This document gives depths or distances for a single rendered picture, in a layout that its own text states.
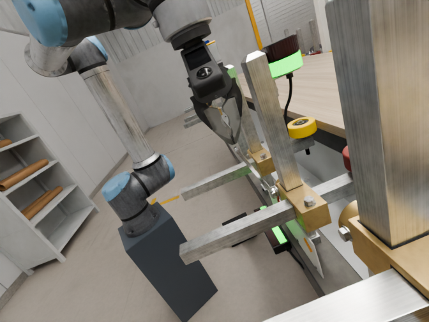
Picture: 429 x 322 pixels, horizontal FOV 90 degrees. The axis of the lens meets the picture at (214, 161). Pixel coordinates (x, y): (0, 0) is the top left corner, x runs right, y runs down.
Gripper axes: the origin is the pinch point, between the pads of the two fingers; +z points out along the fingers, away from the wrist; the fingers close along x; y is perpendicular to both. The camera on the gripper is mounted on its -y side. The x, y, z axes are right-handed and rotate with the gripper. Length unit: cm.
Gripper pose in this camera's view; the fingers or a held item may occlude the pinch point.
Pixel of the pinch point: (232, 139)
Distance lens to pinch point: 42.8
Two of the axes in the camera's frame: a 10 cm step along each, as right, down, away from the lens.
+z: 3.8, 8.4, 3.9
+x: -9.1, 4.0, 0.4
